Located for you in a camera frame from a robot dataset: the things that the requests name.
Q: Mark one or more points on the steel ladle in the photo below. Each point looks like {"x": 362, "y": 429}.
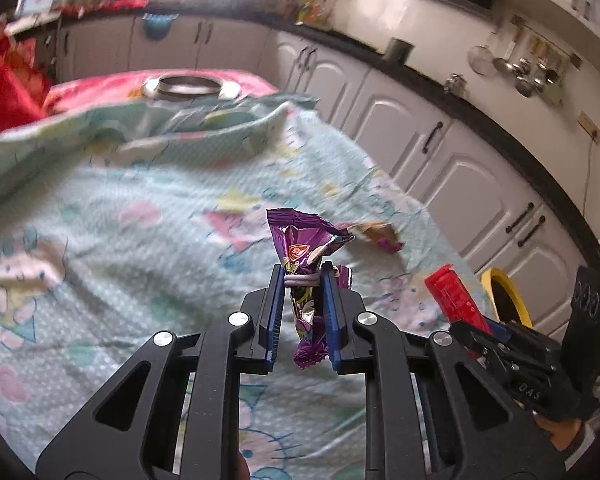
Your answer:
{"x": 502, "y": 65}
{"x": 551, "y": 85}
{"x": 525, "y": 85}

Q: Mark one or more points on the group of small bottles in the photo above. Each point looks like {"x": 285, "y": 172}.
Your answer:
{"x": 312, "y": 12}

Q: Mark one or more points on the blue round object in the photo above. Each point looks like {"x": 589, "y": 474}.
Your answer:
{"x": 159, "y": 27}

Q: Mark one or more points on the red floral cloth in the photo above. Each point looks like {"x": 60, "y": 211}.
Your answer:
{"x": 5, "y": 90}

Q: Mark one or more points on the white cabinet door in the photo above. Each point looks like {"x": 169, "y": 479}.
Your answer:
{"x": 330, "y": 80}
{"x": 395, "y": 125}
{"x": 560, "y": 260}
{"x": 480, "y": 185}

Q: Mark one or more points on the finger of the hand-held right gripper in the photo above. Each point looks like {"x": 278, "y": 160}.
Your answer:
{"x": 502, "y": 329}
{"x": 475, "y": 340}

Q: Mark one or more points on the purple snack wrapper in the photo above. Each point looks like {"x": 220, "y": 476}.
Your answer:
{"x": 295, "y": 240}

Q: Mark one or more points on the steel kettle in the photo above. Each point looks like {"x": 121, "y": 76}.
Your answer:
{"x": 455, "y": 84}

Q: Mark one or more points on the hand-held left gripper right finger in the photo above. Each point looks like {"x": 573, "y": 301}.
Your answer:
{"x": 330, "y": 320}

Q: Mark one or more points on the wall power socket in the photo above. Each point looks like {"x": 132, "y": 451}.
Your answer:
{"x": 591, "y": 126}

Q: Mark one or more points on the wall utensil rack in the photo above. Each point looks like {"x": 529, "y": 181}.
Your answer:
{"x": 545, "y": 40}

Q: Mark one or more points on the yellow-rimmed black bin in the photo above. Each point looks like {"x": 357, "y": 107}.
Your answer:
{"x": 515, "y": 295}

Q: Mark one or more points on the light blue printed blanket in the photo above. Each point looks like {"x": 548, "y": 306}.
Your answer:
{"x": 130, "y": 210}

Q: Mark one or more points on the metal cup on counter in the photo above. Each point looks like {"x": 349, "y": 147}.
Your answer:
{"x": 399, "y": 51}

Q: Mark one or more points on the steel mesh strainer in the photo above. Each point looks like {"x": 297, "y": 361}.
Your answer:
{"x": 481, "y": 60}

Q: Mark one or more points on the red wrapper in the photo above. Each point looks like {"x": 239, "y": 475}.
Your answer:
{"x": 452, "y": 295}

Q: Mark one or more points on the brown crumpled wrapper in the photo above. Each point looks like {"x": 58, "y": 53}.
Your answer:
{"x": 380, "y": 235}

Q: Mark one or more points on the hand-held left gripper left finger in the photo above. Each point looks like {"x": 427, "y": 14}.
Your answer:
{"x": 275, "y": 310}

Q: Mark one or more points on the person's right hand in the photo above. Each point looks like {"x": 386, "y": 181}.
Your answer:
{"x": 555, "y": 432}

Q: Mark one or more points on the person's right forearm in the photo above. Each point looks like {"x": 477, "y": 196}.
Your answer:
{"x": 587, "y": 447}

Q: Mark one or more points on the steel bowl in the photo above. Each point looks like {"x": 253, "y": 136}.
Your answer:
{"x": 230, "y": 91}

